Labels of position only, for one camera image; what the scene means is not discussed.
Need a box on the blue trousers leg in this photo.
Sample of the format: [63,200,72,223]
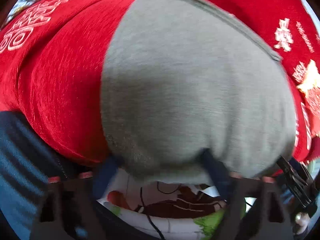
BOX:
[0,110,68,240]

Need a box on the red wedding bed cover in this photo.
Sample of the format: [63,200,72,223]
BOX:
[1,0,319,165]

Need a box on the grey knit sweater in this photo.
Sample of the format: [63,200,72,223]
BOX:
[100,0,296,184]

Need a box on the floral patterned bed sheet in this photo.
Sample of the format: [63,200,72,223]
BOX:
[98,170,227,239]

